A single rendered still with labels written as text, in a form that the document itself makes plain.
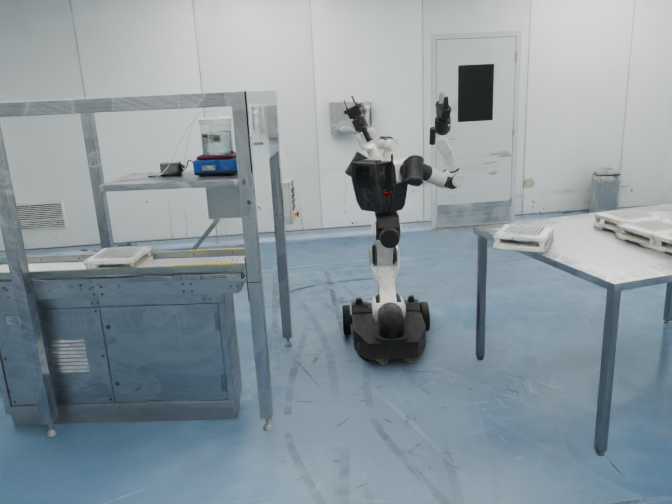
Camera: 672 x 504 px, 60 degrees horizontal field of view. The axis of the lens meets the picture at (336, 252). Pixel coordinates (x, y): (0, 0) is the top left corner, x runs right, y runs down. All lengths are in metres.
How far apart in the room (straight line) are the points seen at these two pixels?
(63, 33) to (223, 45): 1.57
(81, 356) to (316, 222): 3.92
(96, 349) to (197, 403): 0.57
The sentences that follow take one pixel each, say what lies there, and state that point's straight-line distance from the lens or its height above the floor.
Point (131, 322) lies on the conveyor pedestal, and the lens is 3.06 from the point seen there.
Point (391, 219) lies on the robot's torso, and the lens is 3.41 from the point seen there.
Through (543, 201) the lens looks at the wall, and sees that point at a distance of 7.29.
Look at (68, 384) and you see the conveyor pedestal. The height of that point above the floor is 0.23.
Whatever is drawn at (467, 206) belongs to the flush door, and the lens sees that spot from 6.94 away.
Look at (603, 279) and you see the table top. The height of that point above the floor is 0.82.
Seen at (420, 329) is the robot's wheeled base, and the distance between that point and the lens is 3.66.
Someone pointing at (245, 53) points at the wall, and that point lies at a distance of 6.45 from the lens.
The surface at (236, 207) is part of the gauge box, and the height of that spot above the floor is 1.08.
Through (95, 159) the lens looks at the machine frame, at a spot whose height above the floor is 1.27.
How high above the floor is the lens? 1.62
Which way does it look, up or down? 16 degrees down
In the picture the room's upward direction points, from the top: 3 degrees counter-clockwise
